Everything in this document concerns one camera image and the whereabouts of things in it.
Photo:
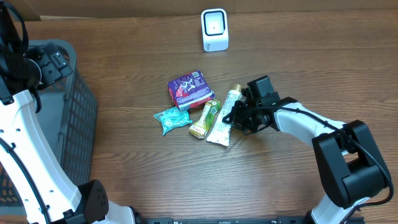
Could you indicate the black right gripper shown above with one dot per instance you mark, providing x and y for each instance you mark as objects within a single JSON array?
[{"x": 239, "y": 121}]

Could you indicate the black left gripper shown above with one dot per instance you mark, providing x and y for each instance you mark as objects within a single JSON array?
[{"x": 51, "y": 73}]

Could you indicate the yellow green snack packet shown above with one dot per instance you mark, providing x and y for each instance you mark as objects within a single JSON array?
[{"x": 201, "y": 127}]

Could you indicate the purple sanitary pad pack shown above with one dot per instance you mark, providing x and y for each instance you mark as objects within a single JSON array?
[{"x": 190, "y": 90}]

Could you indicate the mint green wipes packet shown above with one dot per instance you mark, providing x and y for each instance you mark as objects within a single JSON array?
[{"x": 172, "y": 118}]

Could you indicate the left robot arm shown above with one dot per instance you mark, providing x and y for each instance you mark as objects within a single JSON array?
[{"x": 47, "y": 194}]

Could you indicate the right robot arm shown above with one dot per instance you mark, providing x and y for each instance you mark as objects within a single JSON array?
[{"x": 352, "y": 170}]

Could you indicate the white barcode scanner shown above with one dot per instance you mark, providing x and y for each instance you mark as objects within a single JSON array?
[{"x": 214, "y": 27}]

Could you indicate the grey plastic mesh basket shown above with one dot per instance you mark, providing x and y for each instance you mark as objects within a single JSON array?
[{"x": 67, "y": 118}]

